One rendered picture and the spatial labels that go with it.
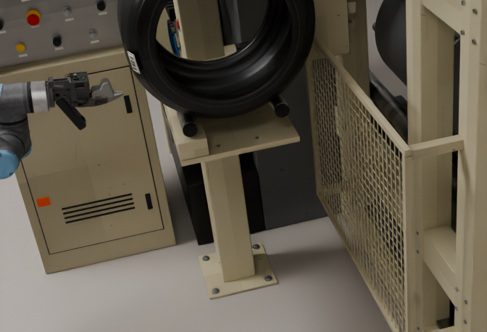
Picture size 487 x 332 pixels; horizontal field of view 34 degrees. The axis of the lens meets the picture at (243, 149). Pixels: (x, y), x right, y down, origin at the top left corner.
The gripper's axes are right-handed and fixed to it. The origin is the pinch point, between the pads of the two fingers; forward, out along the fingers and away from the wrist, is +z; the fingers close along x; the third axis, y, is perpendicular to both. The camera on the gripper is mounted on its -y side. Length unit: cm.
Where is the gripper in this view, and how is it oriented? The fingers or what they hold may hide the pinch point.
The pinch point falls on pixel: (119, 96)
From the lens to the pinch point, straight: 241.4
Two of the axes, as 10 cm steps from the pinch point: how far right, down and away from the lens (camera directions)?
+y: 0.0, -8.7, -4.9
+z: 9.8, -1.0, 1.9
